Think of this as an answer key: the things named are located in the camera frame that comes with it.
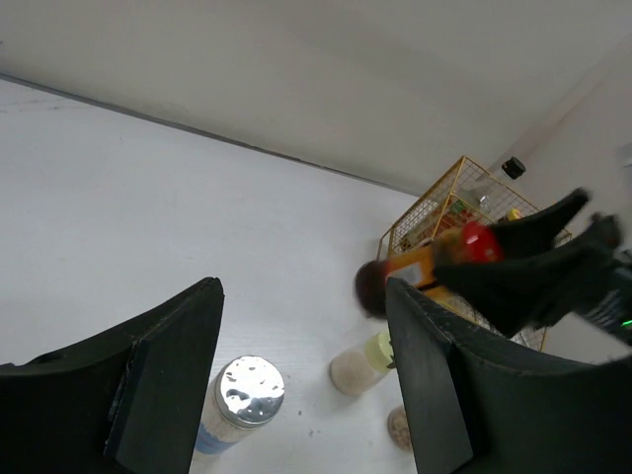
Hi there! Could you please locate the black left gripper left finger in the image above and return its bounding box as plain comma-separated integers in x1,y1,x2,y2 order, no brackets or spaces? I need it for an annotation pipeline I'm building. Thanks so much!
1,277,224,473

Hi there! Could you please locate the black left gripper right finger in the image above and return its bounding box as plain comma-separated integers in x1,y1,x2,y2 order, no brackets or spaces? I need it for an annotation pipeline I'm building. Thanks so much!
386,279,631,473

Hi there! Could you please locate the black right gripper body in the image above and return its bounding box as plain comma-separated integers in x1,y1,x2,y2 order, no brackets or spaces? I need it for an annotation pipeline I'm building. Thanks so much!
529,247,631,346

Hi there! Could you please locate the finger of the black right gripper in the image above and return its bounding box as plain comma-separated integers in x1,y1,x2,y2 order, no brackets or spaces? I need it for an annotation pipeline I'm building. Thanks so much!
493,188,591,260
434,214,623,338

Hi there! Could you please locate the red lid sauce jar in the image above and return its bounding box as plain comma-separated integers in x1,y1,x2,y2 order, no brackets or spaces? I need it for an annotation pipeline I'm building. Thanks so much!
354,221,503,320

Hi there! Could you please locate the clear bottle with red contents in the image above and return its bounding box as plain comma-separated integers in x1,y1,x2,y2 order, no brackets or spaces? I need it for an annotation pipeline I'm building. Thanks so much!
393,157,534,252

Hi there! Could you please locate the pink cap spice shaker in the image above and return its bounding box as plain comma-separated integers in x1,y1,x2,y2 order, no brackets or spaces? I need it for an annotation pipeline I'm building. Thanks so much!
387,405,413,452

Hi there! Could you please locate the silver lid white shaker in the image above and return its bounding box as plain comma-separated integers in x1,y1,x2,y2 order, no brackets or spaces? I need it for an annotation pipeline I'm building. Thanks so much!
194,355,285,461

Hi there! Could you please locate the green cap spice shaker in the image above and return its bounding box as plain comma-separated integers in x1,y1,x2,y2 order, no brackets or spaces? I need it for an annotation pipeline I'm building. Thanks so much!
329,330,395,397

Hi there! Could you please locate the yellow cap sauce bottle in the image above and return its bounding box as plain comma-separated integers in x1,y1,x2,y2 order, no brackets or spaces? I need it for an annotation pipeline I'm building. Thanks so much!
504,208,522,221

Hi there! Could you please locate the yellow wire basket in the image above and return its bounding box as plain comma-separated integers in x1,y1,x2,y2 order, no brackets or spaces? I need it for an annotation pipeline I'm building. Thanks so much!
375,155,574,353

